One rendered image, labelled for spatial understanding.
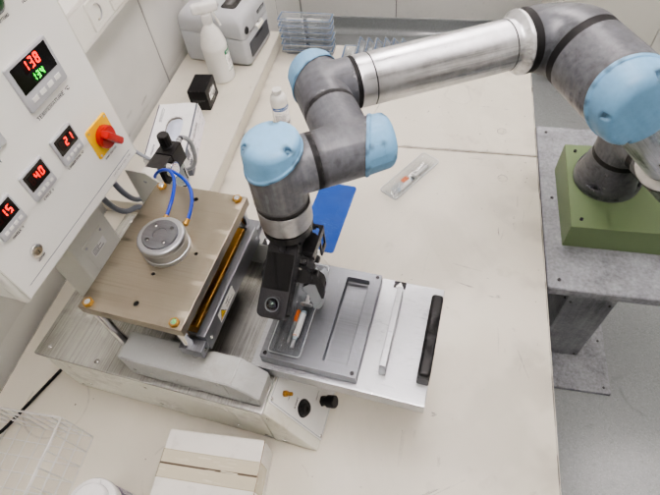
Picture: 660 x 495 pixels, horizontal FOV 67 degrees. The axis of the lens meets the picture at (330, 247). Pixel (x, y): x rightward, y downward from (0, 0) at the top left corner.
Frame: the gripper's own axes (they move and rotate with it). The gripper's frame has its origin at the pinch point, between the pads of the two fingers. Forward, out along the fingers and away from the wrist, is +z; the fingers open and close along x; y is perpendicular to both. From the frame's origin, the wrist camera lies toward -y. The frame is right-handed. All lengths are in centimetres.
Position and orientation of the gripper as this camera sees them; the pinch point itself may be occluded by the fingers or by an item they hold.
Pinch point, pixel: (300, 303)
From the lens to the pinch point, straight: 86.2
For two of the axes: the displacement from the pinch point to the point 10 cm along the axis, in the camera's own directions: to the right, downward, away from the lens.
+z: 0.7, 5.9, 8.0
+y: 2.7, -7.9, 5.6
